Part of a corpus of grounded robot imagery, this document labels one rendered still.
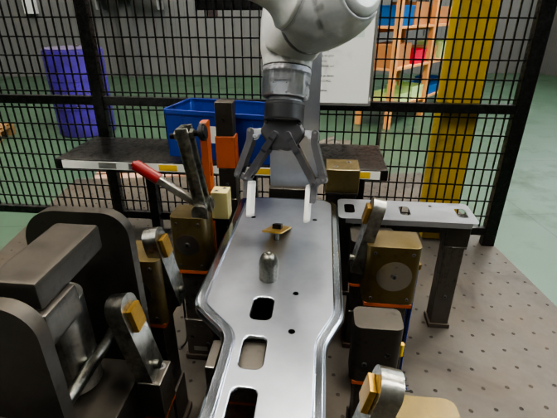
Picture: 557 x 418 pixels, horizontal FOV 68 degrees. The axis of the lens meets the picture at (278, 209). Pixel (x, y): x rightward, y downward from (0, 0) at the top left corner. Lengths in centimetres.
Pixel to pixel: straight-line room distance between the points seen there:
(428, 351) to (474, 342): 12
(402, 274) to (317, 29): 41
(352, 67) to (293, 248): 64
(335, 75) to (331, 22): 63
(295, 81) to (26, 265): 51
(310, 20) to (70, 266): 43
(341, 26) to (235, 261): 41
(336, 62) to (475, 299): 75
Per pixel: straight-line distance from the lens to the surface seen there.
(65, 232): 48
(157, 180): 79
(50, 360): 41
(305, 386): 53
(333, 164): 101
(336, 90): 124
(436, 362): 102
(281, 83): 76
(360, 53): 123
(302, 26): 64
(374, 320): 64
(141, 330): 54
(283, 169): 102
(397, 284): 75
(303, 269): 71
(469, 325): 115
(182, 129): 73
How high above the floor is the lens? 140
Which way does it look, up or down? 26 degrees down
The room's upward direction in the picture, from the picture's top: straight up
